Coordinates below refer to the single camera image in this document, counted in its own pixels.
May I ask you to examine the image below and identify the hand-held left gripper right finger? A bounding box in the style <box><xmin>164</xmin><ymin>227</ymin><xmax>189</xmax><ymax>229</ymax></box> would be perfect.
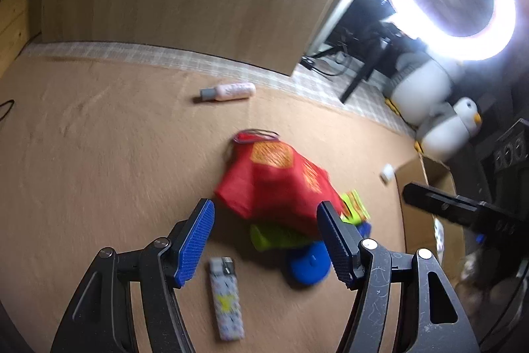
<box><xmin>316</xmin><ymin>201</ymin><xmax>482</xmax><ymax>353</ymax></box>

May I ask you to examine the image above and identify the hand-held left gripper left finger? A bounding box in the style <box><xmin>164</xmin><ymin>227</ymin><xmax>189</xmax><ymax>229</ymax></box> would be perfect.
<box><xmin>50</xmin><ymin>198</ymin><xmax>216</xmax><ymax>353</ymax></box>

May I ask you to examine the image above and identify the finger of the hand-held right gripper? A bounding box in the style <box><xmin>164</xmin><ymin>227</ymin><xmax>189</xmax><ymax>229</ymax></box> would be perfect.
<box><xmin>403</xmin><ymin>181</ymin><xmax>486</xmax><ymax>230</ymax></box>

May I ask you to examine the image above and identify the cardboard box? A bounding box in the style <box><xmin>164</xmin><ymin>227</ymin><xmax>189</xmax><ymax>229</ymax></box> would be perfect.
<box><xmin>394</xmin><ymin>154</ymin><xmax>466</xmax><ymax>279</ymax></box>

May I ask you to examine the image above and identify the blue round container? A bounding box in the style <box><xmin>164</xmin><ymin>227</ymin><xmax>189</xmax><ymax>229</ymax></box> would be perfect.
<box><xmin>287</xmin><ymin>239</ymin><xmax>333</xmax><ymax>288</ymax></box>

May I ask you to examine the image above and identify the green tube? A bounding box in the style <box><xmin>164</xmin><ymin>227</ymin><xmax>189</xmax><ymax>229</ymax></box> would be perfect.
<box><xmin>250</xmin><ymin>224</ymin><xmax>321</xmax><ymax>252</ymax></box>

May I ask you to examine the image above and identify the white patterned lighter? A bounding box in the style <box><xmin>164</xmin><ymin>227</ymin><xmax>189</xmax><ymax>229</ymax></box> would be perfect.
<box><xmin>208</xmin><ymin>257</ymin><xmax>245</xmax><ymax>341</ymax></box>

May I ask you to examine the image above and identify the red printed bag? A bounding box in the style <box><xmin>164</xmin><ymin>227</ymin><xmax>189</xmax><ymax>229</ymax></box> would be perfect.
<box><xmin>214</xmin><ymin>127</ymin><xmax>346</xmax><ymax>234</ymax></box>

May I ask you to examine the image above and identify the pale plastic bottle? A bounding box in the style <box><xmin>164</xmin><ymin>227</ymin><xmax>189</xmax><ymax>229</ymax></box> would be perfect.
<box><xmin>199</xmin><ymin>82</ymin><xmax>256</xmax><ymax>102</ymax></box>

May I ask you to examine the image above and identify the white patterned packet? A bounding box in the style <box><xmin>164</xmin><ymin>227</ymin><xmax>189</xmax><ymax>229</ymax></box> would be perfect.
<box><xmin>433</xmin><ymin>218</ymin><xmax>446</xmax><ymax>260</ymax></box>

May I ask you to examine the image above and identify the penguin plush toy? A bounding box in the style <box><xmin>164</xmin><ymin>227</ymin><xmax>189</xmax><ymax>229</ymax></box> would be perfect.
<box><xmin>388</xmin><ymin>51</ymin><xmax>468</xmax><ymax>126</ymax></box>
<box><xmin>414</xmin><ymin>97</ymin><xmax>483</xmax><ymax>161</ymax></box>

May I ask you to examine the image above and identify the black power strip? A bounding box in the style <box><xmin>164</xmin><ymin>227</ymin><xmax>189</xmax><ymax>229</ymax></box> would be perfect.
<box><xmin>492</xmin><ymin>119</ymin><xmax>529</xmax><ymax>172</ymax></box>

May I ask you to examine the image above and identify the black light stand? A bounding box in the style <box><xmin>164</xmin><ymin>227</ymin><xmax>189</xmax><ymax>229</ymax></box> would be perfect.
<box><xmin>341</xmin><ymin>20</ymin><xmax>403</xmax><ymax>103</ymax></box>

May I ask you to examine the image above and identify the plaid bed sheet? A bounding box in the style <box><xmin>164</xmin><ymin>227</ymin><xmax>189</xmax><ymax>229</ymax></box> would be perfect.
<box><xmin>20</xmin><ymin>41</ymin><xmax>418</xmax><ymax>139</ymax></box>

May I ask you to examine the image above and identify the black cable bundle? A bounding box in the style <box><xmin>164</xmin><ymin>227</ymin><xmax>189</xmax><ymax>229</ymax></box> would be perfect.
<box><xmin>302</xmin><ymin>41</ymin><xmax>354</xmax><ymax>77</ymax></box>

